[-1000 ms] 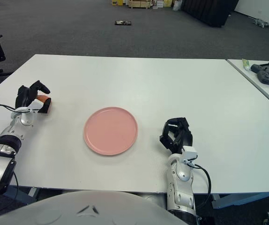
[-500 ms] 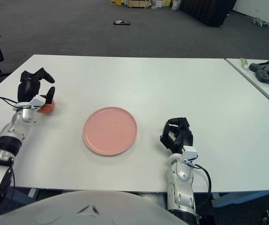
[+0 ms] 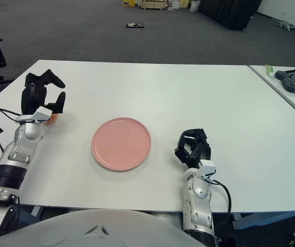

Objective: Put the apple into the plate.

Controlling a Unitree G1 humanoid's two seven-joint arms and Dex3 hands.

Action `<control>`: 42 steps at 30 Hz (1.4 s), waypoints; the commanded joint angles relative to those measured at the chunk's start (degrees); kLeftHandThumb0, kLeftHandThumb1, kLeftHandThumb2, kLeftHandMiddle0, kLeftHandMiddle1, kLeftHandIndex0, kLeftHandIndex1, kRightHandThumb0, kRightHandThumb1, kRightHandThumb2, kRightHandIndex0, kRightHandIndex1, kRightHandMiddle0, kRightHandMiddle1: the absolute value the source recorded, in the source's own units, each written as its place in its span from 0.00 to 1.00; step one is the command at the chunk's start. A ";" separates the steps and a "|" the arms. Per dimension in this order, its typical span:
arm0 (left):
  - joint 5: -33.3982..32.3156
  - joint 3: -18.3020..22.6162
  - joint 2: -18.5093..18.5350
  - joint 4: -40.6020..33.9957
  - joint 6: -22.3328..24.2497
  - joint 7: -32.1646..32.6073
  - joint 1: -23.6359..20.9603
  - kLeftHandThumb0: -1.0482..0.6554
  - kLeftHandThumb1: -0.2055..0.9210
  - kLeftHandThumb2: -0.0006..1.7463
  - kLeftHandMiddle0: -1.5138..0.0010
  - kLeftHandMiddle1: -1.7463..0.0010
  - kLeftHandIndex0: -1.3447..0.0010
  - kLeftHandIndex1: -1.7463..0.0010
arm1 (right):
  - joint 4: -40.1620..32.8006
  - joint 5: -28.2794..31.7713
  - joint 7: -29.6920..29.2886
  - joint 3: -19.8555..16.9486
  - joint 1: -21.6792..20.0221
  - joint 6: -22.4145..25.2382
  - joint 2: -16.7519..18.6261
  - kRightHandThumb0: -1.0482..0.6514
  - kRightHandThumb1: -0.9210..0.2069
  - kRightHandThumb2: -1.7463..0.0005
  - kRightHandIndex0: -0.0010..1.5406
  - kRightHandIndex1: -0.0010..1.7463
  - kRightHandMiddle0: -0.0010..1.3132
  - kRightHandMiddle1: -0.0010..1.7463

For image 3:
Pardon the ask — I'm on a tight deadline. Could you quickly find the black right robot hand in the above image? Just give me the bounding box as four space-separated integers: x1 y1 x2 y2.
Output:
174 128 218 181

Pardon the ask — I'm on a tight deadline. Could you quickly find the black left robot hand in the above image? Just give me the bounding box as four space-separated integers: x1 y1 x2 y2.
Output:
21 68 66 124

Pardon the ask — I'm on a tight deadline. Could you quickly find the red apple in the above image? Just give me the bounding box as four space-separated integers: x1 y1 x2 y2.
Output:
44 113 60 126

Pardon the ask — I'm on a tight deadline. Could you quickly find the pink round plate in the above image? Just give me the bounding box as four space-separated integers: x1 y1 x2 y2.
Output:
91 117 153 171

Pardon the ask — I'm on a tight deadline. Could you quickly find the black folding partition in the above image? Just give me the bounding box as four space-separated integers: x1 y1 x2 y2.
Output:
199 0 263 31

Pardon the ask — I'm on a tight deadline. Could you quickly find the grey robot torso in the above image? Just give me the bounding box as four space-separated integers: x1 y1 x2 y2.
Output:
0 208 215 247

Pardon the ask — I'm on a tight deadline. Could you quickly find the grey quadruped robot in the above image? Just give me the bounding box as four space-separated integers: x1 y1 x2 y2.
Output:
277 20 295 31

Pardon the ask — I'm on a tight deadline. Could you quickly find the wooden pallet crate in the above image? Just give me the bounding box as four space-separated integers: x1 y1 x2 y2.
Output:
141 0 168 10

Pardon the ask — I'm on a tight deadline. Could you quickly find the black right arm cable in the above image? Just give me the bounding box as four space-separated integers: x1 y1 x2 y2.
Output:
206 177 232 227

